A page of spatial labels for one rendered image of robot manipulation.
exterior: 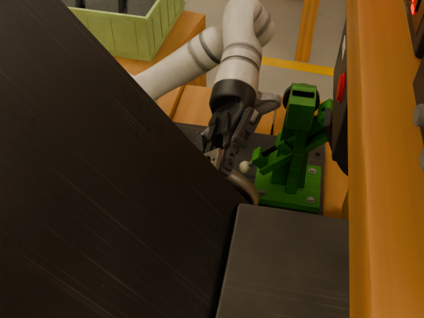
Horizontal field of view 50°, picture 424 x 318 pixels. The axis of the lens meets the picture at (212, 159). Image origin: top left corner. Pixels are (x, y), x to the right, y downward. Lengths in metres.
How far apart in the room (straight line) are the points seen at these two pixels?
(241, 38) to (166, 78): 0.19
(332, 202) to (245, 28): 0.48
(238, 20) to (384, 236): 0.65
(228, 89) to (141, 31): 0.91
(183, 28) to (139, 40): 0.27
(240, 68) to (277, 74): 2.23
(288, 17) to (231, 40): 2.80
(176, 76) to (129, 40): 0.76
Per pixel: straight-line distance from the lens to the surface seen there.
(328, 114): 0.72
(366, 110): 0.28
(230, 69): 0.76
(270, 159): 1.01
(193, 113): 1.29
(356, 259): 0.23
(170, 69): 0.91
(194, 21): 1.89
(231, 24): 0.84
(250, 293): 0.53
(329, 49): 3.29
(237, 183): 0.70
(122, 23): 1.62
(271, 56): 3.15
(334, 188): 1.13
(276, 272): 0.55
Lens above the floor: 1.71
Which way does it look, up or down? 46 degrees down
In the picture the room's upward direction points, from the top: straight up
